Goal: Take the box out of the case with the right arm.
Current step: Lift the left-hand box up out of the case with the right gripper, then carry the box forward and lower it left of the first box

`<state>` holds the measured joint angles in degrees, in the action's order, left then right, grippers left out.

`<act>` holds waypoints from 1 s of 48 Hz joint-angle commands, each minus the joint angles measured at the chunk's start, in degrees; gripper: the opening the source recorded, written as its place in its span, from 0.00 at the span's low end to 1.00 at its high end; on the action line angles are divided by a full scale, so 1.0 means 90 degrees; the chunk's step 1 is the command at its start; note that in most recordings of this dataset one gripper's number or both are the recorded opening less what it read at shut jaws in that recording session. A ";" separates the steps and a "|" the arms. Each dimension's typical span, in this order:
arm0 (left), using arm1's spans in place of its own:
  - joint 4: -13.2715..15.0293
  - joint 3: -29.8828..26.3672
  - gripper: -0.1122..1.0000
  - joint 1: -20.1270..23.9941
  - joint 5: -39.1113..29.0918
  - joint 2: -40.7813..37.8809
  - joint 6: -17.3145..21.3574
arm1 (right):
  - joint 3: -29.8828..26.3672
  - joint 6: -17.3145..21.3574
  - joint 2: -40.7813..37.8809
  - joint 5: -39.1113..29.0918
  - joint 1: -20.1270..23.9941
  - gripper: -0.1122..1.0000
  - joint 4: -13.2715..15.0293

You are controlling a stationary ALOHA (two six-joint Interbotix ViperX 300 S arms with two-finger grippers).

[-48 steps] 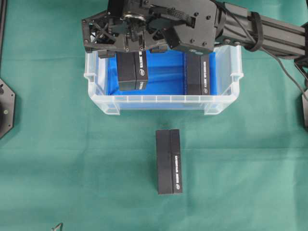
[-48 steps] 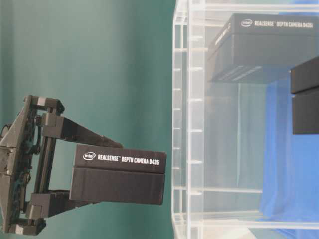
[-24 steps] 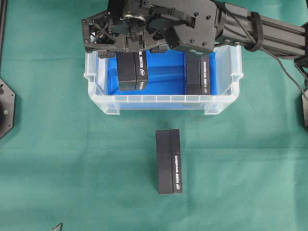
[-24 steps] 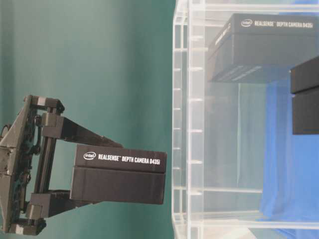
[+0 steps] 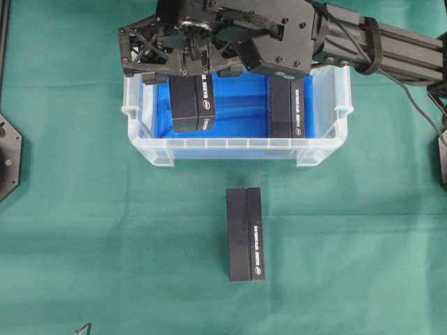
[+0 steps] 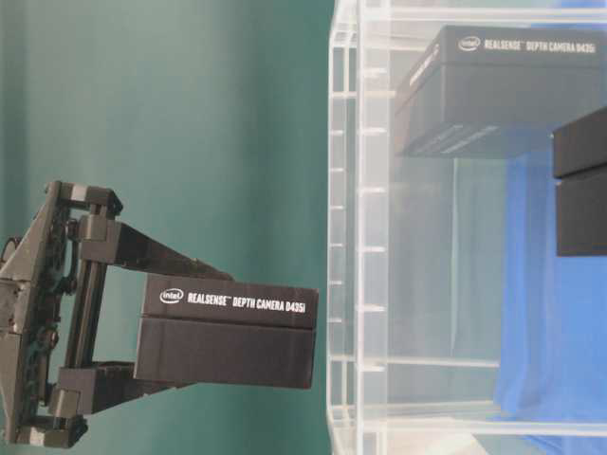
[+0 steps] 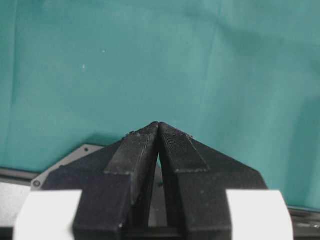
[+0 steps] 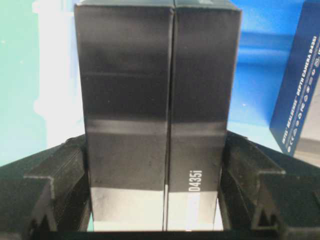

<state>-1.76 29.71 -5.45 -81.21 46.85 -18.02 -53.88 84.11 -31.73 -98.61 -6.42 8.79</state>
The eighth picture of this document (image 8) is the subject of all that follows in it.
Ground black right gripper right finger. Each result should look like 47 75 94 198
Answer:
218 132 320 240

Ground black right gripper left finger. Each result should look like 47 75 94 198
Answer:
0 135 91 240

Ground blue liner sheet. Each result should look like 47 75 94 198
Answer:
227 0 304 151

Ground black RealSense D435i box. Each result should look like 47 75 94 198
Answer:
74 0 242 232
269 0 320 165

